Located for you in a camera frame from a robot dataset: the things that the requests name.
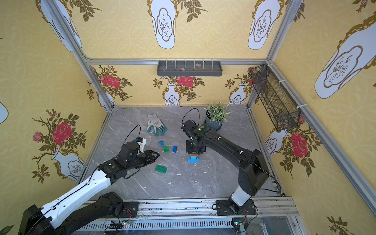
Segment light blue 2x4 brick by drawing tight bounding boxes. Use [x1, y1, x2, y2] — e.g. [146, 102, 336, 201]
[188, 157, 200, 164]

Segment grey wall shelf tray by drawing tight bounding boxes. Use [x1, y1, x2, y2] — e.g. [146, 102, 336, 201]
[157, 59, 223, 77]

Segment potted plant grey pot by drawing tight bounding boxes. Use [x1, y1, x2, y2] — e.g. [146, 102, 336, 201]
[205, 101, 230, 131]

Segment green white work glove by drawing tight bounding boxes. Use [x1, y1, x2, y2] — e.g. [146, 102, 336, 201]
[147, 113, 167, 136]

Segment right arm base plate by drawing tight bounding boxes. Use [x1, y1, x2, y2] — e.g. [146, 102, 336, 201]
[214, 199, 257, 216]

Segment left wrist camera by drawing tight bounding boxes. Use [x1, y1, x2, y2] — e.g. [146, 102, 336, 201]
[134, 137, 146, 153]

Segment aluminium front rail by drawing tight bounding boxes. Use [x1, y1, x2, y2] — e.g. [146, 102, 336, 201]
[71, 197, 307, 235]

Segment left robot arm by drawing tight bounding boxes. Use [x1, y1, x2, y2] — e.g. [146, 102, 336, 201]
[19, 142, 160, 235]

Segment black 2x2 brick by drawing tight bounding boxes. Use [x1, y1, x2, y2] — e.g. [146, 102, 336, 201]
[188, 150, 204, 155]

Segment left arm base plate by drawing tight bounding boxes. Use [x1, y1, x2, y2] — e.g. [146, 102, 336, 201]
[96, 201, 139, 219]

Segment black wire mesh basket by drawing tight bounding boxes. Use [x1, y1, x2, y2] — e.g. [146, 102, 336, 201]
[250, 64, 301, 131]

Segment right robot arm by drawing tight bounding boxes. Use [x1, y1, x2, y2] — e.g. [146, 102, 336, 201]
[181, 120, 269, 208]

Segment green 2x4 brick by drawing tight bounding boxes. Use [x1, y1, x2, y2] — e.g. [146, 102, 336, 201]
[155, 165, 167, 174]

